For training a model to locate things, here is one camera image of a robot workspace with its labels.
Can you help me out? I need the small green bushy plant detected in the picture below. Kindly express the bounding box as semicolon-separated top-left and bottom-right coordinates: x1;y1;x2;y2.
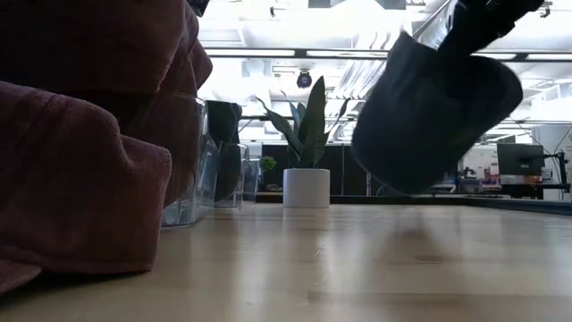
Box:
258;155;279;187

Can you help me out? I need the blue cotton baseball cap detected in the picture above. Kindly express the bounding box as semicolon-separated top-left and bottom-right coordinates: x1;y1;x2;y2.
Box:
350;30;525;196
205;99;245;203

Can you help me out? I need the white round plant pot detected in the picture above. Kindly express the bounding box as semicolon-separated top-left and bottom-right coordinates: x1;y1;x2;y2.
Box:
282;167;332;209

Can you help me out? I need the black computer monitor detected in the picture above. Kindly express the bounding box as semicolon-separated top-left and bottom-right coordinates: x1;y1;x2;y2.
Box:
496;142;546;177

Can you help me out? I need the green snake plant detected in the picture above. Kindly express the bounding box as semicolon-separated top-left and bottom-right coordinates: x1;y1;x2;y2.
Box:
254;74;352;170

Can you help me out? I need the black partition wall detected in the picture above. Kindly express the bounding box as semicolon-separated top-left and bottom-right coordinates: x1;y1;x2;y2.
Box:
261;142;386;197

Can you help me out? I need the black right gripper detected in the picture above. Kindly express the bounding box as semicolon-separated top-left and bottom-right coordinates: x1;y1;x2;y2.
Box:
436;0;546;57

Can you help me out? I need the black aluminium table frame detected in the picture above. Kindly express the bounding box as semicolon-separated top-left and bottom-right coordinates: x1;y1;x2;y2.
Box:
254;191;572;216

